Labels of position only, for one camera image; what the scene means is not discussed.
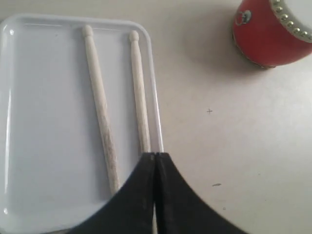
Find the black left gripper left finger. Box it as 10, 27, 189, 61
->
69, 153, 155, 234

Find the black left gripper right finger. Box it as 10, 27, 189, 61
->
155, 153, 245, 234

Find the white drumstick with ball tip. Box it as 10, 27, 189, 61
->
129, 30, 151, 153

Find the small red drum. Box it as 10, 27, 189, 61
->
232, 0, 312, 67

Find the white rectangular plastic tray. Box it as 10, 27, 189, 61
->
0, 14, 163, 234

